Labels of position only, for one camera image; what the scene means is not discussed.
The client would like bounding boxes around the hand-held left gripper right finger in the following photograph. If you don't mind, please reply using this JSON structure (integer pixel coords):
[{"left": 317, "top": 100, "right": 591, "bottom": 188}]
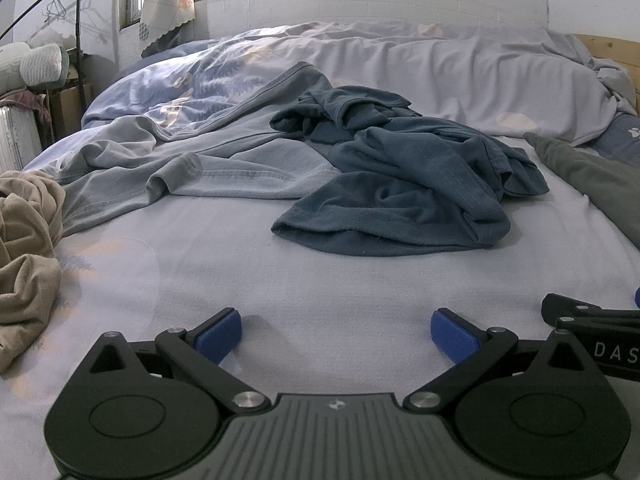
[{"left": 402, "top": 307, "right": 596, "bottom": 413}]

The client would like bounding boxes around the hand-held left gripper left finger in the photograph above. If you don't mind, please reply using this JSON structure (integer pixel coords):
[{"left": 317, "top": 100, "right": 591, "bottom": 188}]
[{"left": 89, "top": 307, "right": 272, "bottom": 413}]

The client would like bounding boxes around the dark blue t-shirt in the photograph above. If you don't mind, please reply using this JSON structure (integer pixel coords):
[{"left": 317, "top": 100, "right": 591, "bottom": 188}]
[{"left": 270, "top": 86, "right": 550, "bottom": 257}]

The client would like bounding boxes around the black metal clothes rack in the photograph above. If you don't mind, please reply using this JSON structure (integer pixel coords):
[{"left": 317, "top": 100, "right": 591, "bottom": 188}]
[{"left": 0, "top": 0, "right": 96, "bottom": 147}]

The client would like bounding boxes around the grey-green garment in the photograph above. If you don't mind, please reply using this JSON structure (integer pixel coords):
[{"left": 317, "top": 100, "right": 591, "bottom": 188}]
[{"left": 523, "top": 131, "right": 640, "bottom": 250}]

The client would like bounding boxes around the dog print pillow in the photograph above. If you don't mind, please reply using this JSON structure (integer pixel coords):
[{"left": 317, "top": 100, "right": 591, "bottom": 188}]
[{"left": 590, "top": 112, "right": 640, "bottom": 167}]

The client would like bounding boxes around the light grey-blue shirt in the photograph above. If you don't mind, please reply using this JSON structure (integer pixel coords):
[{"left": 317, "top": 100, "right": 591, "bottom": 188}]
[{"left": 50, "top": 61, "right": 346, "bottom": 236}]

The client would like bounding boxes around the beige garment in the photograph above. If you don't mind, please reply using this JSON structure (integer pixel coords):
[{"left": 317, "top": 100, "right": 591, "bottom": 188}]
[{"left": 0, "top": 170, "right": 67, "bottom": 374}]

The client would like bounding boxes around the wooden headboard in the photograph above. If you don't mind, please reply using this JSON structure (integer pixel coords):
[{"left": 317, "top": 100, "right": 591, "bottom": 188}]
[{"left": 572, "top": 33, "right": 640, "bottom": 116}]

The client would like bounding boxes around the light blue duvet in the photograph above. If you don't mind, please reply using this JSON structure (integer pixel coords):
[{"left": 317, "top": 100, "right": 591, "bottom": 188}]
[{"left": 82, "top": 21, "right": 638, "bottom": 147}]

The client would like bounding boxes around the cardboard box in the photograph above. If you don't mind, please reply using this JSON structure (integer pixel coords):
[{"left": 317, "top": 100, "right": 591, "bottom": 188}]
[{"left": 49, "top": 67, "right": 96, "bottom": 137}]

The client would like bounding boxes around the white ribbed suitcase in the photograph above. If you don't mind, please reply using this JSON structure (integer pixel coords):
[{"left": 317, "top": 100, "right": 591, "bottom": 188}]
[{"left": 0, "top": 105, "right": 44, "bottom": 173}]

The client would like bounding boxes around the blue pillow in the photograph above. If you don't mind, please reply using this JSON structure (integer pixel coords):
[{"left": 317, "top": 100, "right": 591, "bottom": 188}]
[{"left": 111, "top": 39, "right": 218, "bottom": 83}]

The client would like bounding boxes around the pink cloth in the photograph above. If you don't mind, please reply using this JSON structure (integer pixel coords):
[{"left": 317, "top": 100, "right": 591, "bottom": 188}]
[{"left": 5, "top": 87, "right": 53, "bottom": 127}]

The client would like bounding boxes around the white plush pillow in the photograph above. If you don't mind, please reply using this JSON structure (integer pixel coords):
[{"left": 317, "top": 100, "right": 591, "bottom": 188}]
[{"left": 0, "top": 42, "right": 70, "bottom": 94}]

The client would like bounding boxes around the white patterned curtain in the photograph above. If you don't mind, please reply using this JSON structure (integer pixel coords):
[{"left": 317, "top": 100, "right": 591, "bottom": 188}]
[{"left": 139, "top": 0, "right": 196, "bottom": 54}]

